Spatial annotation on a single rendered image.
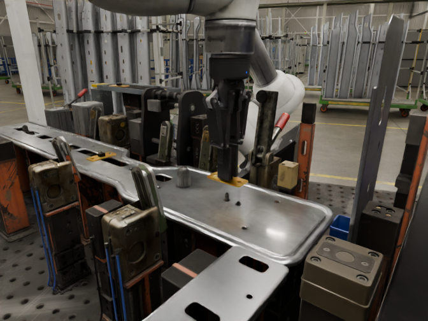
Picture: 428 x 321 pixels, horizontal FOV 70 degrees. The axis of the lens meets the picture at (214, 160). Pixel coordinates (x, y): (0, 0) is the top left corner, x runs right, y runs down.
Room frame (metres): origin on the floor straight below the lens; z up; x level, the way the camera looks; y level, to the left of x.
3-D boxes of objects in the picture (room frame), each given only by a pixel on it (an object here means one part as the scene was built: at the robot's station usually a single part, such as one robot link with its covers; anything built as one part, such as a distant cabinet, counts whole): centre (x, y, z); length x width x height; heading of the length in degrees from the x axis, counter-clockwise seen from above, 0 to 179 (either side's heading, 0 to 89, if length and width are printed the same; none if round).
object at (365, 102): (7.02, -3.40, 0.88); 1.91 x 1.00 x 1.76; 68
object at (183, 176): (0.67, 0.07, 1.02); 0.03 x 0.03 x 0.07
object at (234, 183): (0.59, -0.03, 1.05); 0.08 x 0.04 x 0.01; 52
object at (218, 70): (0.59, -0.03, 1.25); 0.08 x 0.07 x 0.09; 142
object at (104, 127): (1.10, 0.37, 0.89); 0.13 x 0.11 x 0.38; 142
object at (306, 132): (0.65, -0.20, 0.95); 0.03 x 0.01 x 0.50; 52
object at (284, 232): (0.89, 0.36, 1.00); 1.38 x 0.22 x 0.02; 52
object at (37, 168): (0.70, 0.40, 0.87); 0.12 x 0.09 x 0.35; 142
